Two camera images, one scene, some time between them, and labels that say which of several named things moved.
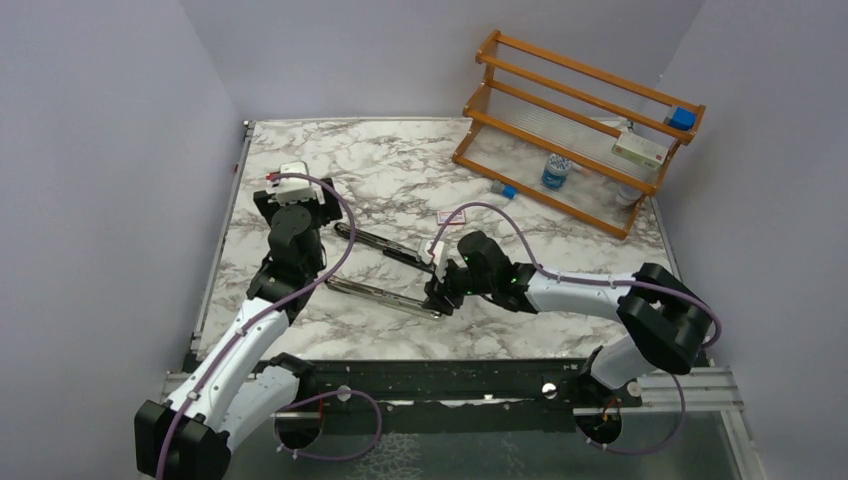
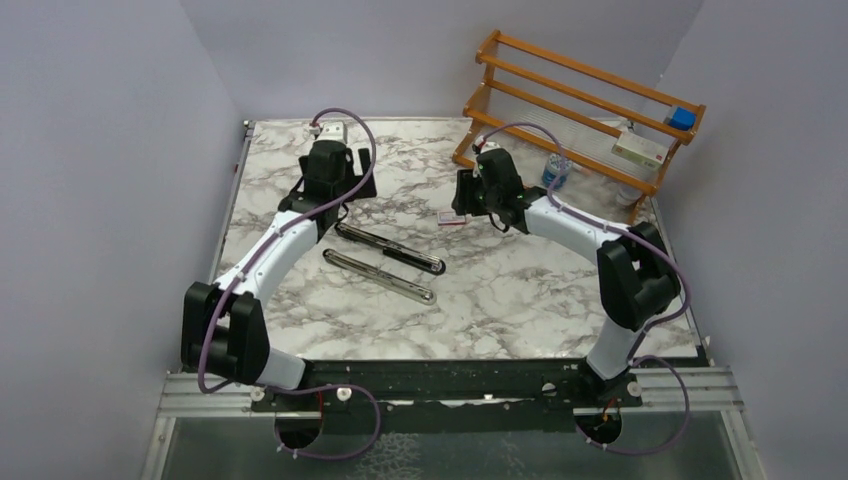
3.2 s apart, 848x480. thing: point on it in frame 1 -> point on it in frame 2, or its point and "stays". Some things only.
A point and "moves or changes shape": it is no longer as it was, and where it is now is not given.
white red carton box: (646, 149) stays
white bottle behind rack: (628, 195) stays
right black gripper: (437, 291) -> (463, 204)
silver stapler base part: (389, 247) moves or changes shape
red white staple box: (458, 218) stays
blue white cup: (556, 171) stays
